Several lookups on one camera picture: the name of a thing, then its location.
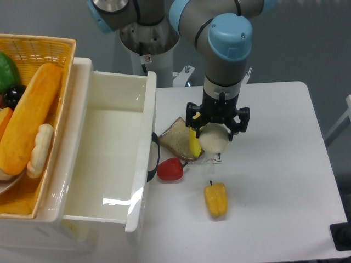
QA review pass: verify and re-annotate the brown bread slice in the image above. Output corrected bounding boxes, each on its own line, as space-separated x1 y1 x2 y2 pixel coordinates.
158 117 204 162

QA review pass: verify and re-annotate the yellow wicker basket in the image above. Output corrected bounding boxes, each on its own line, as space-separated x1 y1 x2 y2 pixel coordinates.
1 34 76 219

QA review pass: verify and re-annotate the white open upper drawer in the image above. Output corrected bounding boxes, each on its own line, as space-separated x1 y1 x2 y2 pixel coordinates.
60 70 157 233

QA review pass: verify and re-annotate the black drawer handle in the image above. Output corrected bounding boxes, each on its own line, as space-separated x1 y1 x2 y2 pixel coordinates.
147 132 161 182

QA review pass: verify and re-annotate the white table bracket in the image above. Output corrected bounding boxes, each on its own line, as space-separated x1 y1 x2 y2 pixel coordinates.
241 67 252 84
172 65 195 87

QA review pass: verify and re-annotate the white braided bread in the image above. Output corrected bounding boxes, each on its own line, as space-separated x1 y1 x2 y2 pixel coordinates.
26 123 54 179

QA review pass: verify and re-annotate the yellow bell pepper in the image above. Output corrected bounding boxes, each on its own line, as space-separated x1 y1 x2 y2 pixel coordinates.
204 181 228 218

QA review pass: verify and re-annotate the black device at corner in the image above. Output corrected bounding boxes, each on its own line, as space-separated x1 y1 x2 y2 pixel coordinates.
330 222 350 251

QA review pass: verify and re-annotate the pale white pear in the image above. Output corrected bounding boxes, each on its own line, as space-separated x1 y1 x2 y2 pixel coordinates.
199 123 229 159

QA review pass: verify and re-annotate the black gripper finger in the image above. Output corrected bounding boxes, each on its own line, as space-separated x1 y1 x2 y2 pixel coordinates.
185 102 204 135
228 107 250 142

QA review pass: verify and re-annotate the orange fruit piece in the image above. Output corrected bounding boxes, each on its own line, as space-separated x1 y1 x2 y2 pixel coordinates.
0 107 13 139

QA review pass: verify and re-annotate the yellow banana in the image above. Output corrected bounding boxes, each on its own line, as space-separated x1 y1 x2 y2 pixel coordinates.
189 128 202 158

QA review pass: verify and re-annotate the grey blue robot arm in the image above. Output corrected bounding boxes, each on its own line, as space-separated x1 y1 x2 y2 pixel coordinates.
87 1 274 138

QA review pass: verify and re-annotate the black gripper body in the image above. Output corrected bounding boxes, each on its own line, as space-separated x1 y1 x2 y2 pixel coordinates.
201 83 240 127

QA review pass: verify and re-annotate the metal plate in basket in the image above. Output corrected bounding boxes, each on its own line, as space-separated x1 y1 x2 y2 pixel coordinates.
0 170 26 194

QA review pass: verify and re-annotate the clear plastic wrapper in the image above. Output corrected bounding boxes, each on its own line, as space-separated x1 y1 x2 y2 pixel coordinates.
190 152 222 175

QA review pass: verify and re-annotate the white drawer cabinet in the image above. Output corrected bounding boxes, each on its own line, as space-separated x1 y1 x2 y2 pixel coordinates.
0 56 99 254

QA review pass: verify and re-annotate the black grape cluster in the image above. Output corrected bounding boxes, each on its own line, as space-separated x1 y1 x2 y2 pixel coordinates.
3 84 26 110

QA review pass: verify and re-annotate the red bell pepper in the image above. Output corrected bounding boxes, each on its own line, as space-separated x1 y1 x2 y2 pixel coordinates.
157 157 189 181

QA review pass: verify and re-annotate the white frame at right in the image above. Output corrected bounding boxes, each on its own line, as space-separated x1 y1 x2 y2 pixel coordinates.
324 95 350 147

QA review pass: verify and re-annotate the white table bracket right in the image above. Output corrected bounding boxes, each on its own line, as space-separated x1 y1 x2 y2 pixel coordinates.
241 67 252 84

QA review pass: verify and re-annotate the green pepper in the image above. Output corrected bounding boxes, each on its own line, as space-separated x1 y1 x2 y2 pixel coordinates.
1 52 21 94

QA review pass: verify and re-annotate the orange baguette loaf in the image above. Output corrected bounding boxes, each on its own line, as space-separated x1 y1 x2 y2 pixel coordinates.
1 63 62 181

